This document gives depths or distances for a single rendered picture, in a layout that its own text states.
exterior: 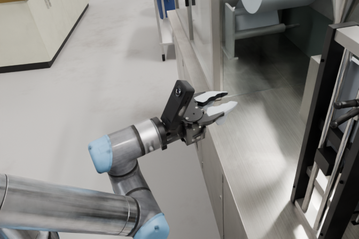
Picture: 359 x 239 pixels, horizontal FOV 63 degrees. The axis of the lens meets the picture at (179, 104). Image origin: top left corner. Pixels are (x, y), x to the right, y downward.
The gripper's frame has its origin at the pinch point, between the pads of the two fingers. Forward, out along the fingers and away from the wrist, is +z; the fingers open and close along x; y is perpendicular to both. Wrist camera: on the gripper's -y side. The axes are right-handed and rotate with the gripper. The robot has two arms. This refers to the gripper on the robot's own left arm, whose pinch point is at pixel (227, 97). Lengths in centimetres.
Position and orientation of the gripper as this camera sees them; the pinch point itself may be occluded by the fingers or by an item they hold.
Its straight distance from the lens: 73.9
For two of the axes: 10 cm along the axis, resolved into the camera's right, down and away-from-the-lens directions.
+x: 4.6, 6.1, -6.5
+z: 8.9, -3.5, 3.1
